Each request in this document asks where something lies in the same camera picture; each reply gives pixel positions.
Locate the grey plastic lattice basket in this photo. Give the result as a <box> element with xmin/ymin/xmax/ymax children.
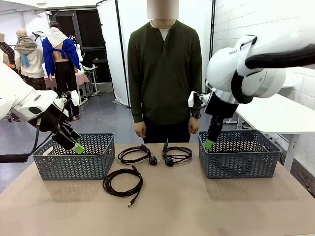
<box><xmin>198</xmin><ymin>129</ymin><xmax>283</xmax><ymax>179</ymax></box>
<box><xmin>31</xmin><ymin>132</ymin><xmax>116</xmax><ymax>181</ymax></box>

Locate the white humanoid figure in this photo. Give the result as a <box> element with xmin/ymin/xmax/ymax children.
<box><xmin>67</xmin><ymin>34</ymin><xmax>86</xmax><ymax>72</ymax></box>

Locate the mannequin with patterned scarf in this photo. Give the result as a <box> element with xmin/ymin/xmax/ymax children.
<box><xmin>14</xmin><ymin>29</ymin><xmax>47</xmax><ymax>91</ymax></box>

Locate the mannequin with blue jacket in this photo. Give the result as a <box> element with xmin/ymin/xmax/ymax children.
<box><xmin>41</xmin><ymin>21</ymin><xmax>82</xmax><ymax>122</ymax></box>

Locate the small background desk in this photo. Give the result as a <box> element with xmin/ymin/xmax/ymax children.
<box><xmin>83</xmin><ymin>58</ymin><xmax>109</xmax><ymax>98</ymax></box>

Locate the person in green sweater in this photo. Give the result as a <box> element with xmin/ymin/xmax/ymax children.
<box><xmin>127</xmin><ymin>0</ymin><xmax>203</xmax><ymax>144</ymax></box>

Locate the person's right hand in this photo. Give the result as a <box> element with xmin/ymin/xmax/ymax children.
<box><xmin>134</xmin><ymin>121</ymin><xmax>147</xmax><ymax>138</ymax></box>

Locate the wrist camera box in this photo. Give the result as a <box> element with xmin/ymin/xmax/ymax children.
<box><xmin>188</xmin><ymin>91</ymin><xmax>210</xmax><ymax>109</ymax></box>
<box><xmin>53</xmin><ymin>89</ymin><xmax>80</xmax><ymax>107</ymax></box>

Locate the person's left hand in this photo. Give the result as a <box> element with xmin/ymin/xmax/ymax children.
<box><xmin>188</xmin><ymin>118</ymin><xmax>201</xmax><ymax>135</ymax></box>

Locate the table with pink cloth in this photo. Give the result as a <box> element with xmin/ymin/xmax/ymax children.
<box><xmin>44</xmin><ymin>72</ymin><xmax>90</xmax><ymax>99</ymax></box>

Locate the black curtain partition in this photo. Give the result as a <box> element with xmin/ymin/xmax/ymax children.
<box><xmin>50</xmin><ymin>9</ymin><xmax>113</xmax><ymax>99</ymax></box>

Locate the black power cable with plug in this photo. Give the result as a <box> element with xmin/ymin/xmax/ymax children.
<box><xmin>161</xmin><ymin>139</ymin><xmax>193</xmax><ymax>167</ymax></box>
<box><xmin>117</xmin><ymin>144</ymin><xmax>161</xmax><ymax>166</ymax></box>

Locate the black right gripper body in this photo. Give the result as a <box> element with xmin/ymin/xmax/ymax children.
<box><xmin>204</xmin><ymin>93</ymin><xmax>239</xmax><ymax>123</ymax></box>

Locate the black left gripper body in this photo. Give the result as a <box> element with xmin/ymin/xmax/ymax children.
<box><xmin>29</xmin><ymin>104</ymin><xmax>69</xmax><ymax>133</ymax></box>

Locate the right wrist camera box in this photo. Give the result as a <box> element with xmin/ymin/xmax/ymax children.
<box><xmin>188</xmin><ymin>91</ymin><xmax>210</xmax><ymax>109</ymax></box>

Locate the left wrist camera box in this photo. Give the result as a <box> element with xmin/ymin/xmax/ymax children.
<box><xmin>53</xmin><ymin>89</ymin><xmax>80</xmax><ymax>107</ymax></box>

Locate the white backdrop panel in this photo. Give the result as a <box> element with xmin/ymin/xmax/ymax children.
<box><xmin>115</xmin><ymin>0</ymin><xmax>216</xmax><ymax>109</ymax></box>
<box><xmin>96</xmin><ymin>0</ymin><xmax>131</xmax><ymax>108</ymax></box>

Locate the background person in plaid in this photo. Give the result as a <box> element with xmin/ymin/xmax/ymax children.
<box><xmin>0</xmin><ymin>31</ymin><xmax>16</xmax><ymax>67</ymax></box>

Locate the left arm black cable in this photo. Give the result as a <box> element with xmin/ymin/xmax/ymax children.
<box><xmin>0</xmin><ymin>97</ymin><xmax>74</xmax><ymax>163</ymax></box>

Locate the black USB cable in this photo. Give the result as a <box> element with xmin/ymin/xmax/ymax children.
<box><xmin>102</xmin><ymin>165</ymin><xmax>144</xmax><ymax>208</ymax></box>

